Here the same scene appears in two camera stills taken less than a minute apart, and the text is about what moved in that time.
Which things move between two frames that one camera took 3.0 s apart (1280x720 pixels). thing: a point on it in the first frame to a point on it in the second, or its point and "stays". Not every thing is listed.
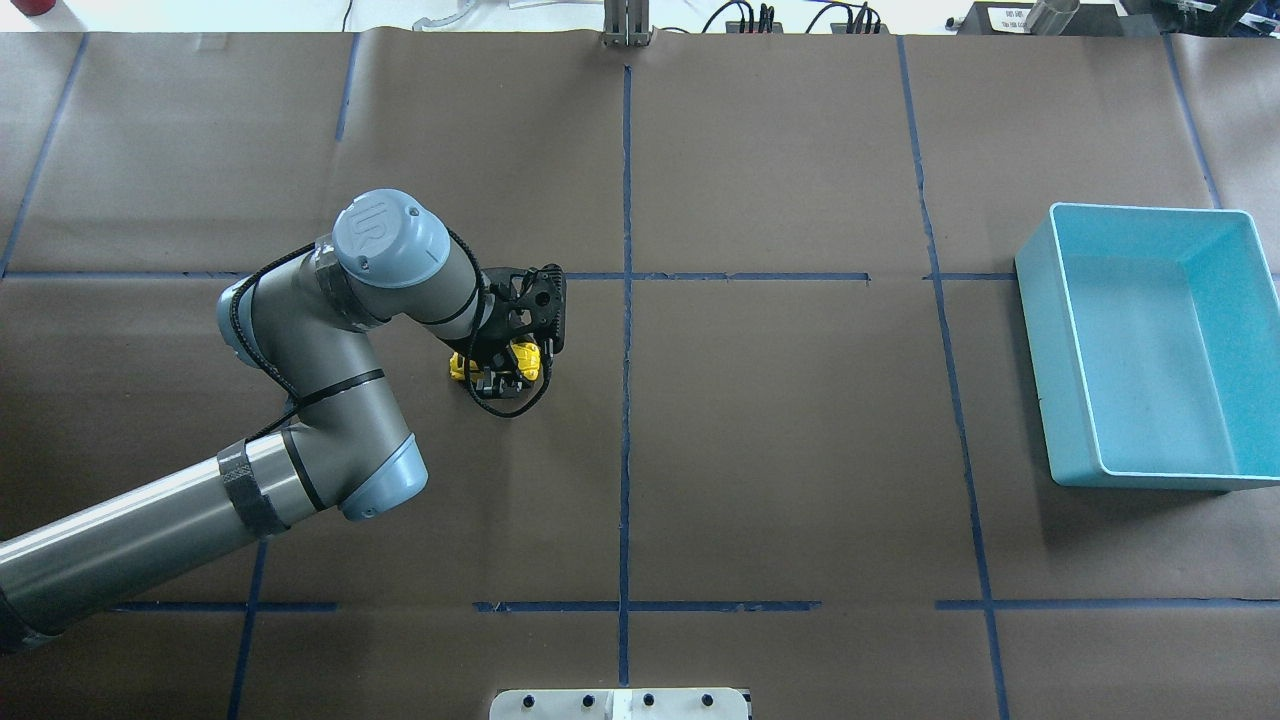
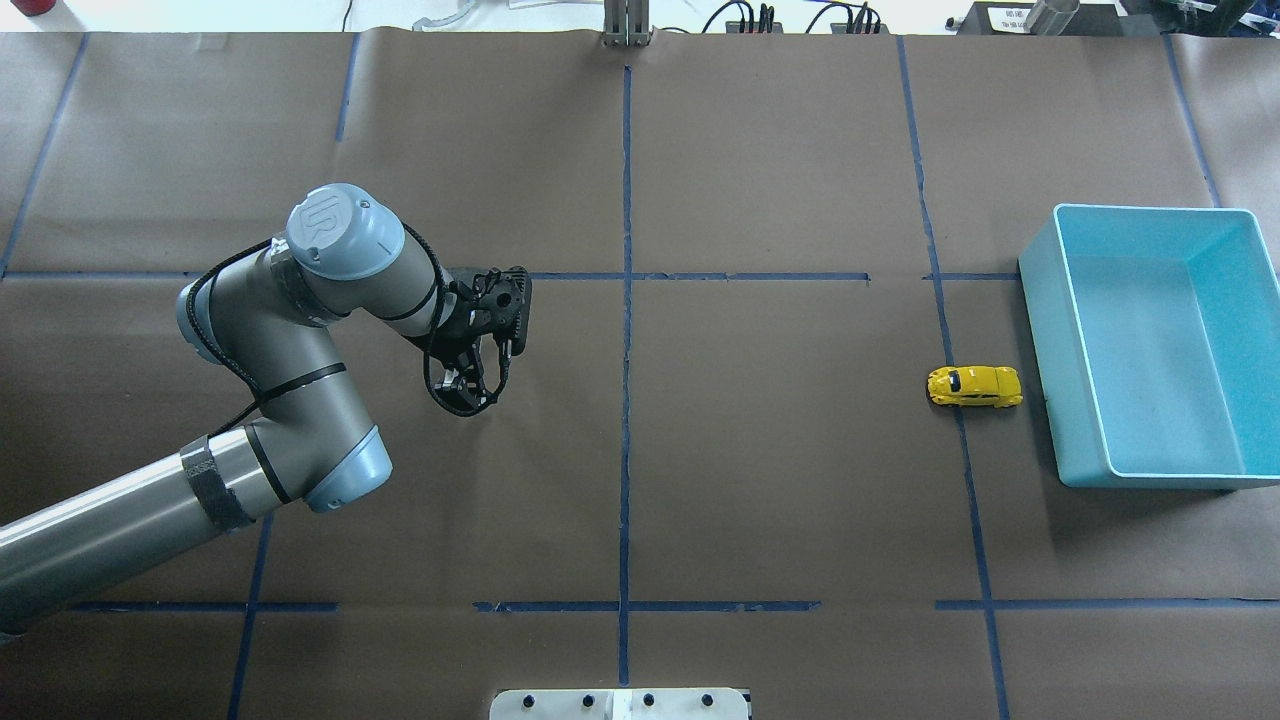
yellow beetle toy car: [527, 356] to [975, 386]
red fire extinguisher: [33, 7] stays
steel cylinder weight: [1050, 17] stays
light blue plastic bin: [1155, 340] stays
